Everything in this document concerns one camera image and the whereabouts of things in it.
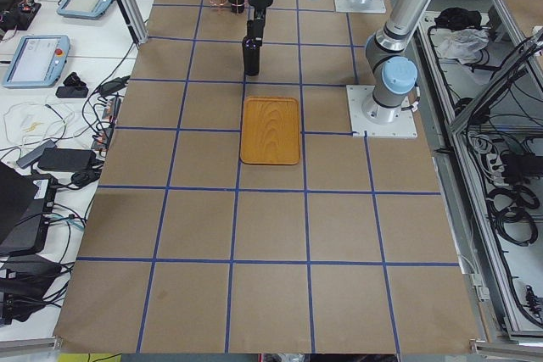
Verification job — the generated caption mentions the teach pendant upper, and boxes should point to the teach pendant upper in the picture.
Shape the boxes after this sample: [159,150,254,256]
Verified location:
[57,0,114,19]

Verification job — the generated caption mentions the black laptop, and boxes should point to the black laptop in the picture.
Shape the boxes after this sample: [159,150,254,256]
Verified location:
[1,164,57,257]

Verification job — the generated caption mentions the teach pendant lower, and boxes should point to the teach pendant lower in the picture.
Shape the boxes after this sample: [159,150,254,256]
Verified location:
[2,35,70,89]

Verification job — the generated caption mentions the aluminium frame rail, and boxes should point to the aluminium frame rail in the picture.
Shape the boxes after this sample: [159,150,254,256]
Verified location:
[450,30,542,134]

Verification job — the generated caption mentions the crumpled white cloth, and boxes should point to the crumpled white cloth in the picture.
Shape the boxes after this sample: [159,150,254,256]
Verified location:
[436,29,490,64]

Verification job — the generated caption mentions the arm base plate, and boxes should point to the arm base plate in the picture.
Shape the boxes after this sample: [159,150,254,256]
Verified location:
[346,85,417,139]
[334,0,386,14]

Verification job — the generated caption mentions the wooden tray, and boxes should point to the wooden tray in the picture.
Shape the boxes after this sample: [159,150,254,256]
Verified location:
[240,96,300,165]

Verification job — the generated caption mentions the teach pendant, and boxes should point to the teach pendant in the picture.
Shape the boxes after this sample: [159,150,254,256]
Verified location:
[2,35,70,89]
[57,0,114,19]

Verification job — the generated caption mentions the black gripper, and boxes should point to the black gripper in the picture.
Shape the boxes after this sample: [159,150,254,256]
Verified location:
[247,0,273,47]

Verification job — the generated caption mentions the black power brick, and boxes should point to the black power brick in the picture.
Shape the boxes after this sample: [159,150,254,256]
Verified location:
[37,148,96,172]

